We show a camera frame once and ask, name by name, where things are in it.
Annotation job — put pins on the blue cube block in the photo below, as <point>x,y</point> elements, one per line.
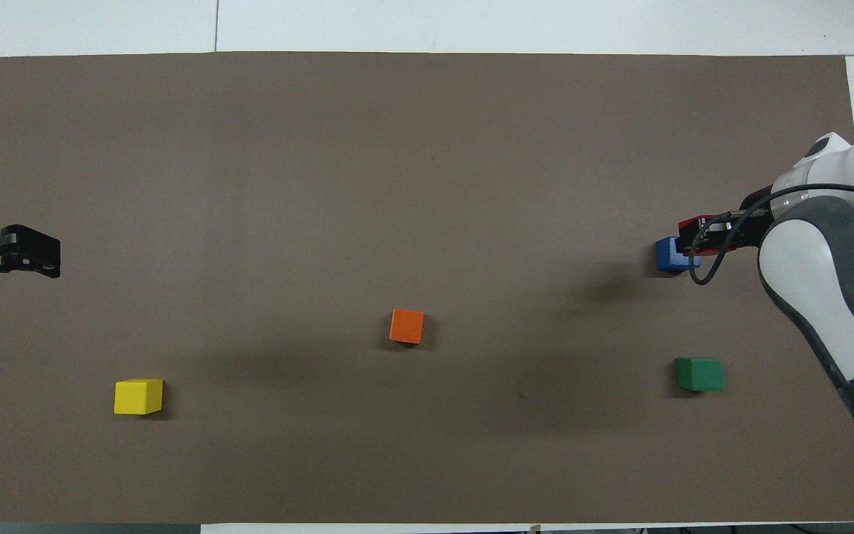
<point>668,256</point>

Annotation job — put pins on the brown paper mat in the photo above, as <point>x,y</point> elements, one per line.
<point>427,185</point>

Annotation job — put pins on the yellow cube block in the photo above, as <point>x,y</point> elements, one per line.
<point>138,397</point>

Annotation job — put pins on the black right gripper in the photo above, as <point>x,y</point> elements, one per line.
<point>746,230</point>

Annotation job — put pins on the green cube block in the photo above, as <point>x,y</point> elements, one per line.
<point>699,375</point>

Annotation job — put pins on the orange cube block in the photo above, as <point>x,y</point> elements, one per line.
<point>406,326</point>

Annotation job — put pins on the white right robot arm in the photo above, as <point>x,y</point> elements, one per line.
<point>820,274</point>

